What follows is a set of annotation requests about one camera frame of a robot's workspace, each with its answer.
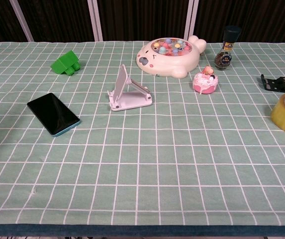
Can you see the black smartphone with blue case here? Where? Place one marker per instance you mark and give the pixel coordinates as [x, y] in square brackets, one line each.
[53, 113]

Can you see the white folding phone stand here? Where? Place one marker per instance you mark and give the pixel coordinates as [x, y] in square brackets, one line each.
[132, 99]

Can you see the green checked tablecloth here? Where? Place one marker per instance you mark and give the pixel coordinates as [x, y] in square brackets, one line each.
[157, 161]

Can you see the white seal fishing toy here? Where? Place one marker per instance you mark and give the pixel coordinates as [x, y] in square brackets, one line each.
[167, 62]

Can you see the pink toy cake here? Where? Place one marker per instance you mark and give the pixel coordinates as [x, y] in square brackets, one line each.
[205, 83]

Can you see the green plastic block toy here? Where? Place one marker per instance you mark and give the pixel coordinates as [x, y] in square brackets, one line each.
[66, 62]

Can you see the pepper grinder bottle black cap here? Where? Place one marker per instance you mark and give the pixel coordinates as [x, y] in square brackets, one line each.
[225, 54]

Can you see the white partition post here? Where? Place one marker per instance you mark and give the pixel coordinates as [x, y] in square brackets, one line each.
[190, 20]
[23, 22]
[95, 22]

